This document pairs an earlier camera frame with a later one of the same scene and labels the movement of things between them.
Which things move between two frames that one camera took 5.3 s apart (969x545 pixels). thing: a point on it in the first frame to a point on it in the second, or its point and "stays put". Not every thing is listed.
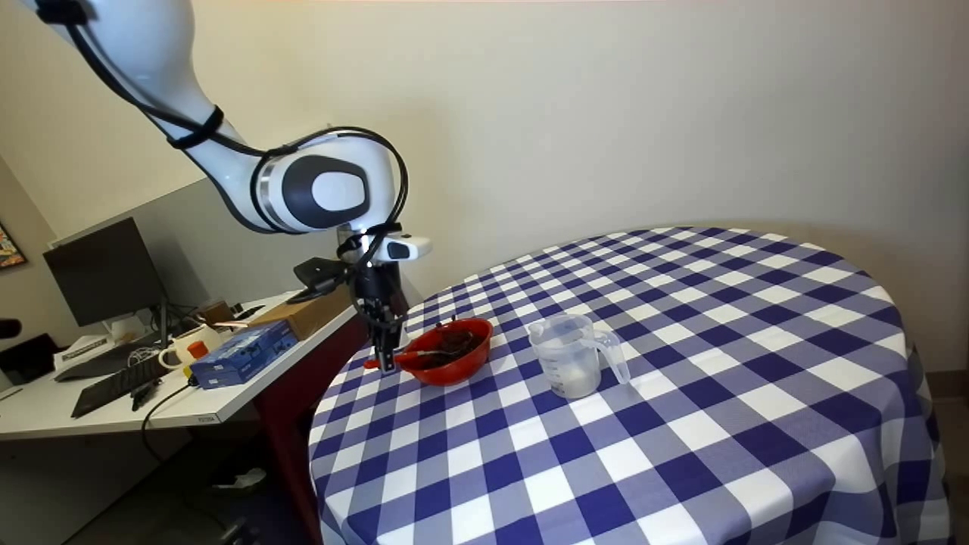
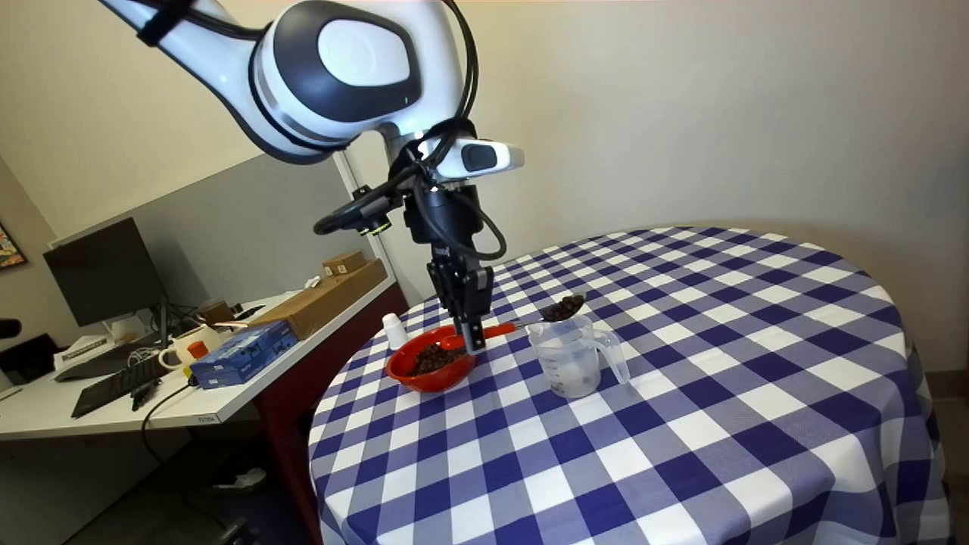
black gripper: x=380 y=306 to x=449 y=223
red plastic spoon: x=433 y=358 to x=553 y=308
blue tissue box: x=240 y=352 stays put
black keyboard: x=117 y=388 stays put
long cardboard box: x=308 y=312 stays put
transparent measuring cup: x=572 y=352 stays put
